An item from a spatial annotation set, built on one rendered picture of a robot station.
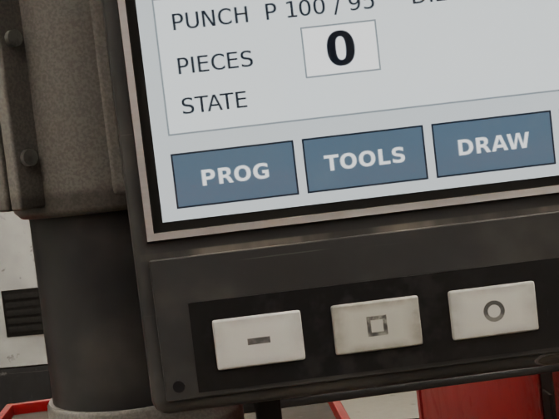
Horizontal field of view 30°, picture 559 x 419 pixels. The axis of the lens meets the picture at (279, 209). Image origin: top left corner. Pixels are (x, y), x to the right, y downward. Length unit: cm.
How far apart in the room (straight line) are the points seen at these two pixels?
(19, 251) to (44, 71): 515
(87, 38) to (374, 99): 18
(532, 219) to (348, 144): 8
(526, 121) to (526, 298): 7
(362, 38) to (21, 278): 531
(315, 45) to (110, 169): 16
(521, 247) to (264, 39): 14
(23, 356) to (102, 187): 524
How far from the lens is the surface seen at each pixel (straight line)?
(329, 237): 44
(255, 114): 44
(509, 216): 45
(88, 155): 55
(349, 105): 44
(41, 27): 56
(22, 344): 577
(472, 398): 135
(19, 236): 569
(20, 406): 171
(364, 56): 44
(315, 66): 44
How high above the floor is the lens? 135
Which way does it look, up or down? 3 degrees down
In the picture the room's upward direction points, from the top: 7 degrees counter-clockwise
